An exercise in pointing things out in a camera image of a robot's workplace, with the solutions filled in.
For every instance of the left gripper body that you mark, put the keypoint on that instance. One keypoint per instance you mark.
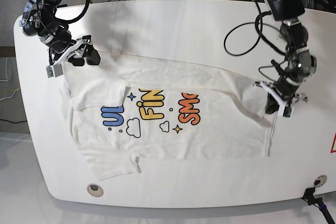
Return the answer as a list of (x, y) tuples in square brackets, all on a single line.
[(286, 88)]

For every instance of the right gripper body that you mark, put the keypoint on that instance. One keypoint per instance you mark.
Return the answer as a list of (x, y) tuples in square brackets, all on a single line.
[(59, 52)]

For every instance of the white printed T-shirt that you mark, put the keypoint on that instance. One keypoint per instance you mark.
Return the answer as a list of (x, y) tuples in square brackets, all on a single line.
[(131, 107)]

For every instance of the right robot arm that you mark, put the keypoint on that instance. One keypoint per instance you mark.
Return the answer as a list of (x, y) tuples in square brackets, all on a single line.
[(39, 19)]

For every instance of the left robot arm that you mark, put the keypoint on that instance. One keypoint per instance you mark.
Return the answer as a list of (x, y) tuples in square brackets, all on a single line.
[(297, 55)]

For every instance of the red white warning sticker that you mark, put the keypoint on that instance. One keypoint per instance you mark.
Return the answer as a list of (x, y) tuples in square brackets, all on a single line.
[(333, 147)]

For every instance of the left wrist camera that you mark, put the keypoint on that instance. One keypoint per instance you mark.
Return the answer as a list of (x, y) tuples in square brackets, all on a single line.
[(287, 111)]

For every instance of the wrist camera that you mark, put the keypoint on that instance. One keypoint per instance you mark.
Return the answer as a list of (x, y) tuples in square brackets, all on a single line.
[(54, 71), (287, 111)]

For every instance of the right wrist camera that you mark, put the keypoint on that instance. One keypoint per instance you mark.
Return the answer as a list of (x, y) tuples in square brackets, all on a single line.
[(54, 71)]

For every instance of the right table cable grommet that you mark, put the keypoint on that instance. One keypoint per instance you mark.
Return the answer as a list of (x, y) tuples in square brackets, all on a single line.
[(320, 181)]

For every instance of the table cable grommet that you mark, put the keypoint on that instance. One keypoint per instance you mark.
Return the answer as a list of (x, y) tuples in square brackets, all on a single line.
[(320, 181), (95, 190)]

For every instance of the black camera clamp mount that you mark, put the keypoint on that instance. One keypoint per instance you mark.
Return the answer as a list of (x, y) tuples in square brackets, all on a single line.
[(311, 200)]

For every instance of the left table cable grommet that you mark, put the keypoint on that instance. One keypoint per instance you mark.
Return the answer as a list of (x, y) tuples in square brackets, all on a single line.
[(95, 190)]

